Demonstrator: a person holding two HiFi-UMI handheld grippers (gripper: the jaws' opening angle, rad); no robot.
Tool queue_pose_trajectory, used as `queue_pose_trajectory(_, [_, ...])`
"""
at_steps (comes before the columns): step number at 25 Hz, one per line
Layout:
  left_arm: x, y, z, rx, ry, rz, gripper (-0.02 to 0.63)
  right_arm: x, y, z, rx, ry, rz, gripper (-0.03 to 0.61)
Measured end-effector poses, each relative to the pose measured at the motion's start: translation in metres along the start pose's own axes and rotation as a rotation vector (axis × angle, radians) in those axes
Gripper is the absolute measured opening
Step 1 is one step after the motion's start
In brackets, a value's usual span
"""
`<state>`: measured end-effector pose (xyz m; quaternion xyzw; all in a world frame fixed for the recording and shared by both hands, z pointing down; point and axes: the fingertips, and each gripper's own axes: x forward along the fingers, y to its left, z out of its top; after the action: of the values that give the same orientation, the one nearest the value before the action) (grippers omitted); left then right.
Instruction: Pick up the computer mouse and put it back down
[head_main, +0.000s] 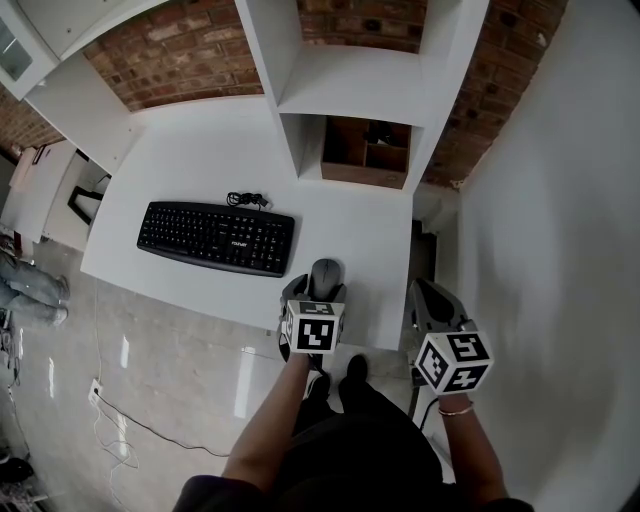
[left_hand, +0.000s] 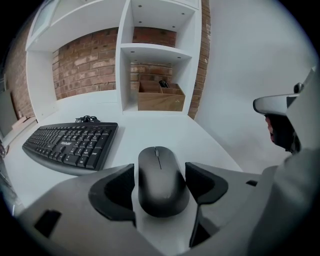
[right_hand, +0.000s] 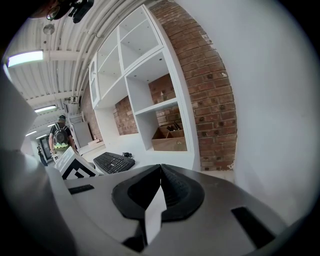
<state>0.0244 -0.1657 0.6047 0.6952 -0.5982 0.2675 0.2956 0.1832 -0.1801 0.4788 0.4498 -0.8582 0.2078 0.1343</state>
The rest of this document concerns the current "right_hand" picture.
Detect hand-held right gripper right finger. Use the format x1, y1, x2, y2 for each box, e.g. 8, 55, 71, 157
147, 164, 287, 253

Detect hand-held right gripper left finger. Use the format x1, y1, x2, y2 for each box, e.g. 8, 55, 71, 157
63, 164, 163, 252

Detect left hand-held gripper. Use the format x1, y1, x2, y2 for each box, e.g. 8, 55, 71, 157
54, 146, 101, 181

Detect white side table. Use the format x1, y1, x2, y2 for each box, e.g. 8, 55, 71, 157
77, 143, 107, 157

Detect white furniture panel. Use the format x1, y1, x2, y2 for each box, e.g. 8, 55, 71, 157
69, 112, 95, 148

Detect black keyboard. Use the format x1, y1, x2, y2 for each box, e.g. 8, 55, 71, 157
92, 151, 136, 175

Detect white desk with drawers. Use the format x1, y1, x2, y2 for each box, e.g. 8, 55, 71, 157
82, 129, 201, 176

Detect wooden organizer box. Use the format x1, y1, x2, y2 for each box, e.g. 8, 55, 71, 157
151, 122, 188, 152

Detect white hutch shelf unit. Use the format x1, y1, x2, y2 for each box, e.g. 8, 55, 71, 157
88, 4, 201, 171

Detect bundle of white ceiling pipes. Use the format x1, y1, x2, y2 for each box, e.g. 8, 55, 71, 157
71, 0, 141, 100

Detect round ceiling fixture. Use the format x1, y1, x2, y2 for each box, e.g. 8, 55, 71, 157
43, 23, 56, 36

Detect person's eyeglasses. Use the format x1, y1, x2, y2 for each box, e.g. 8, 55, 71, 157
46, 5, 62, 21

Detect person's head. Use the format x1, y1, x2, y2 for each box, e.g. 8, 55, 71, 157
31, 0, 75, 21

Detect black head-worn camera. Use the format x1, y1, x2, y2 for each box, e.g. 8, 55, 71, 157
67, 0, 95, 24

